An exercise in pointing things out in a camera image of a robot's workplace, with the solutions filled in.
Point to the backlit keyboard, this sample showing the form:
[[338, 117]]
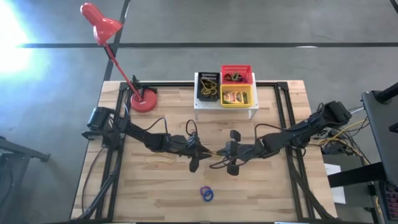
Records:
[[391, 199]]

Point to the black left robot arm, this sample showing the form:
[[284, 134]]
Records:
[[155, 141]]

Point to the red plastic basket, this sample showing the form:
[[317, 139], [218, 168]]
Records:
[[245, 70]]

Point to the white perforated metal shelf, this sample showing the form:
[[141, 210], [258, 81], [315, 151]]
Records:
[[205, 105]]

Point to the dark grey monitor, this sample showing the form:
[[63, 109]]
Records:
[[385, 130]]

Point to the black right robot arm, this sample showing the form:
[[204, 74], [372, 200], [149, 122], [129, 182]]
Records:
[[298, 133]]

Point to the red desk lamp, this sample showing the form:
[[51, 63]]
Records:
[[104, 28]]

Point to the yellow plastic basket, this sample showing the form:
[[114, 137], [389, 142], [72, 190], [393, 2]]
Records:
[[236, 105]]

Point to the white paper sheet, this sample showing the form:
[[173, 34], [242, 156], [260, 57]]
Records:
[[337, 194]]

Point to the grey metal stand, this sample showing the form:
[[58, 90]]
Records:
[[18, 151]]

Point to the black aluminium table frame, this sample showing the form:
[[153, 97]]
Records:
[[174, 84]]

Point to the black plastic basket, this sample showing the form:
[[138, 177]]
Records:
[[199, 98]]

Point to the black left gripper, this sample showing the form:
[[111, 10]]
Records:
[[192, 147]]

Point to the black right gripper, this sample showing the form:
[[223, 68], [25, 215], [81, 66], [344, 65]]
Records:
[[237, 152]]

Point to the black flat bar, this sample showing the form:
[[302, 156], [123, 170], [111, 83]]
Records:
[[357, 174]]

